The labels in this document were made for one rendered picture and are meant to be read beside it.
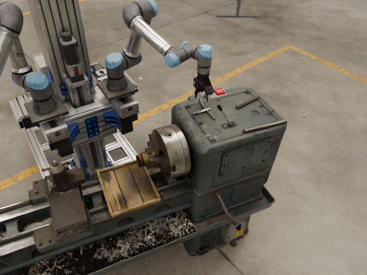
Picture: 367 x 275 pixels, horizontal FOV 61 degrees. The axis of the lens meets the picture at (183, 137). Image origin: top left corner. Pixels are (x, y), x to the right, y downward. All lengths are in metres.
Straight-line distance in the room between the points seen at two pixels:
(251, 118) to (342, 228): 1.64
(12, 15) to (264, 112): 1.47
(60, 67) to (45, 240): 1.08
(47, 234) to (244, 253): 1.59
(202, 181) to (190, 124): 0.34
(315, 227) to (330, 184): 0.58
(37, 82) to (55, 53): 0.25
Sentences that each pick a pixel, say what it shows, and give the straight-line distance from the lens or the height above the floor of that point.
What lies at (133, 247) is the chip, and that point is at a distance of 2.11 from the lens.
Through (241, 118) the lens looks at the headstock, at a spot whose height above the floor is 1.25.
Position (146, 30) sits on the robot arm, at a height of 1.69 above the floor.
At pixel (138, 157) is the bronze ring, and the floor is 1.12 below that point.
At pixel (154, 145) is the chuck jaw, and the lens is 1.84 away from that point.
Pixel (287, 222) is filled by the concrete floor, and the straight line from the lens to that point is 3.05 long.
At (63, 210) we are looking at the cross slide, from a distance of 1.85.
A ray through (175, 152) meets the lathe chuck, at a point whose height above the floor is 1.19.
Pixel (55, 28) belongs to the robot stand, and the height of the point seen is 1.59.
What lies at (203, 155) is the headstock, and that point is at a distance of 1.71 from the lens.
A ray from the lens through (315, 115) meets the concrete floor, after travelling 4.30.
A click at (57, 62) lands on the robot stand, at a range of 2.23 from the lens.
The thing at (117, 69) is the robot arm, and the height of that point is 1.33.
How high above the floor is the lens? 2.44
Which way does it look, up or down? 43 degrees down
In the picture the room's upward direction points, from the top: 3 degrees clockwise
